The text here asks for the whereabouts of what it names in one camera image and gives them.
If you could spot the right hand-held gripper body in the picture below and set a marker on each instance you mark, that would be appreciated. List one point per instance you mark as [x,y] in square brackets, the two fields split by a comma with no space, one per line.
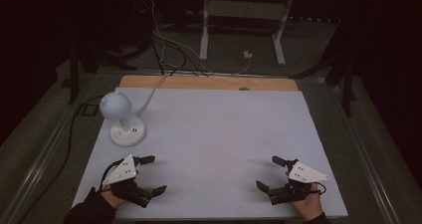
[303,174]

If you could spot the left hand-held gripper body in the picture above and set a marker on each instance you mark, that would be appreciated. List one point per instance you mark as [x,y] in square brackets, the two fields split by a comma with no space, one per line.
[122,171]

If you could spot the person's left hand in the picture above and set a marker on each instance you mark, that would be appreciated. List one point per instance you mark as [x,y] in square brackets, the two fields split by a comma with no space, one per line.
[114,200]

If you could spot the person's right hand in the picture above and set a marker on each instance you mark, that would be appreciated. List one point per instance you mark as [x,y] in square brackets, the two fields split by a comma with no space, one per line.
[310,205]

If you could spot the white desk lamp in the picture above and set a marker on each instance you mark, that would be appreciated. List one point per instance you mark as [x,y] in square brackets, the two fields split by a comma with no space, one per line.
[116,106]

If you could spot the white table mat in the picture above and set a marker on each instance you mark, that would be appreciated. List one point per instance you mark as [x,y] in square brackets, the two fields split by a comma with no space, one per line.
[215,134]

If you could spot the black stand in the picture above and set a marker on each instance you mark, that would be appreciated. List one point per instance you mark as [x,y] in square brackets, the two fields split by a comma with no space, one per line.
[346,84]
[73,74]

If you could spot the white plug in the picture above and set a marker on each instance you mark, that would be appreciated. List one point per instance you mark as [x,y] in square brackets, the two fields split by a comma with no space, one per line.
[247,54]

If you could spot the white metal stand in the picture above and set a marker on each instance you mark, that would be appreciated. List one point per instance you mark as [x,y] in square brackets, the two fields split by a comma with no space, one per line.
[203,35]

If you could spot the black square frame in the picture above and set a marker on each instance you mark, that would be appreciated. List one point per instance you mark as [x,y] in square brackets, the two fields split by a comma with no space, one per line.
[89,110]

